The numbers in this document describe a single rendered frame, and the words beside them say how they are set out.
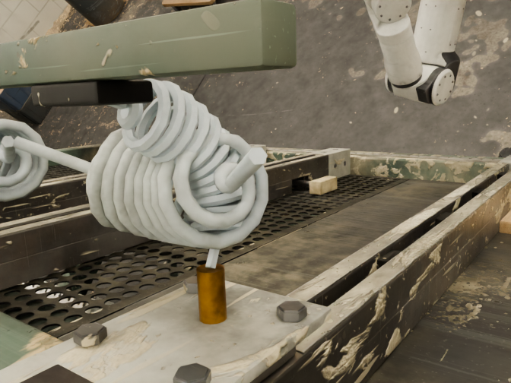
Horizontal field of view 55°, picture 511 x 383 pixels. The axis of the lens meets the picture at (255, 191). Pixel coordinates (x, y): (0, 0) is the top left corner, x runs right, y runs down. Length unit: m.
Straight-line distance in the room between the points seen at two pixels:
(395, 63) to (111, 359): 0.89
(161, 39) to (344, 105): 2.62
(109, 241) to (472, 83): 2.14
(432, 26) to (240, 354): 0.96
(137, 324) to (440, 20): 0.96
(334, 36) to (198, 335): 2.99
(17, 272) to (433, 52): 0.88
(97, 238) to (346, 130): 2.06
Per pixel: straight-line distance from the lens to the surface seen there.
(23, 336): 0.33
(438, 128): 2.51
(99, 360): 0.26
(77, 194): 1.08
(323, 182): 1.11
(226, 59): 0.16
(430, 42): 1.14
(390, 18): 0.96
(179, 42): 0.17
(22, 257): 0.70
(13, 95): 4.70
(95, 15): 5.10
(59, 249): 0.73
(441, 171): 1.31
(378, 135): 2.58
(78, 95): 0.22
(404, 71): 1.07
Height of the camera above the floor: 1.99
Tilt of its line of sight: 47 degrees down
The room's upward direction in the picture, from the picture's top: 46 degrees counter-clockwise
